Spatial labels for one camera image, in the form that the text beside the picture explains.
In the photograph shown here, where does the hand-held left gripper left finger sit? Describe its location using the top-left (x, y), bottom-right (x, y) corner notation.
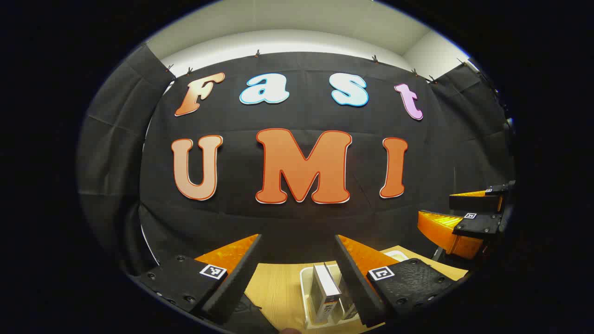
top-left (138, 233), bottom-right (264, 326)

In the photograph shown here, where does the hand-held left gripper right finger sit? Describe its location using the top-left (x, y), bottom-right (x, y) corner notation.
top-left (334, 234), bottom-right (461, 328)

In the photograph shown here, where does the white portrait cover book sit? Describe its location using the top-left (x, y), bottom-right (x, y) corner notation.
top-left (311, 263), bottom-right (342, 325)

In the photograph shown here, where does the white plastic bookshelf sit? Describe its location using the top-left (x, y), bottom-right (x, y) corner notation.
top-left (299, 250), bottom-right (410, 330)

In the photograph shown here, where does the black backdrop cloth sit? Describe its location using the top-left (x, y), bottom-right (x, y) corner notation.
top-left (77, 44), bottom-right (517, 280)

